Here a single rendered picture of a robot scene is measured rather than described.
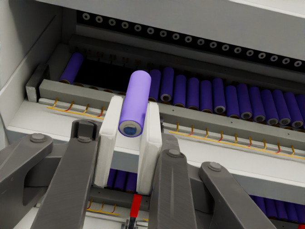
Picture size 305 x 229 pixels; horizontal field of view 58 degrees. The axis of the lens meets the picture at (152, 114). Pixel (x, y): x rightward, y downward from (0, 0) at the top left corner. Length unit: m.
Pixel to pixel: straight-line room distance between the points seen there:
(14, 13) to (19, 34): 0.03
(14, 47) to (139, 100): 0.20
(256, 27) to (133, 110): 0.17
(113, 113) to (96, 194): 0.34
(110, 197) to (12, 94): 0.23
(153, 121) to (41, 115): 0.25
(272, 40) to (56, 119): 0.27
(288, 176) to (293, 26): 0.20
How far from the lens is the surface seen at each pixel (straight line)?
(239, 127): 0.39
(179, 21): 0.30
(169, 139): 0.16
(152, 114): 0.17
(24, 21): 0.38
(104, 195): 0.49
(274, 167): 0.41
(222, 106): 0.41
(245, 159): 0.39
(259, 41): 0.32
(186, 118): 0.37
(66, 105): 0.38
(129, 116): 0.19
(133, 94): 0.21
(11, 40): 0.36
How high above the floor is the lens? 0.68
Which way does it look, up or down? 26 degrees down
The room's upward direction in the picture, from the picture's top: 13 degrees clockwise
